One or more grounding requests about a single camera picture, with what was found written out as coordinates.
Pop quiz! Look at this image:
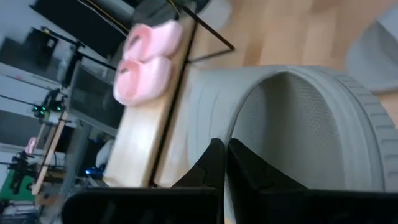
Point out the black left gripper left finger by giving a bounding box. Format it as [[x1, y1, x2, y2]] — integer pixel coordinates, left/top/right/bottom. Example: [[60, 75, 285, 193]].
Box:
[[61, 138, 225, 224]]

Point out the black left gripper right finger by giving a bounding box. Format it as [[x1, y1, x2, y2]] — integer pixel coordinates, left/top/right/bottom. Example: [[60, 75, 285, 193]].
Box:
[[228, 138, 398, 224]]

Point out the grey rubber slide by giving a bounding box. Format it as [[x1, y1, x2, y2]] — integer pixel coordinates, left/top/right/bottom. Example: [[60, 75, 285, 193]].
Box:
[[345, 12, 398, 94], [185, 64, 398, 224]]

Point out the pink rubber slide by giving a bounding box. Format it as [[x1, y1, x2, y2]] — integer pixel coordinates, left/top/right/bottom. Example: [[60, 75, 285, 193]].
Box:
[[113, 55, 174, 106], [123, 19, 184, 63]]

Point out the wooden background table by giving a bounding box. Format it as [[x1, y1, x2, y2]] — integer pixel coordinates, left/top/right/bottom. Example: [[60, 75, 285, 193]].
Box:
[[30, 110, 70, 196]]

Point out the grey mesh office chair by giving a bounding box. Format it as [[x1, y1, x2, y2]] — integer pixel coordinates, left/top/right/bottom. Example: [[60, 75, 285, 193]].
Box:
[[67, 60, 125, 136]]

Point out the wooden shelf with black frame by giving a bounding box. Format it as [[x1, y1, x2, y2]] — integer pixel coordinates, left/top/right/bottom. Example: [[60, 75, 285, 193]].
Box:
[[102, 6, 236, 189]]

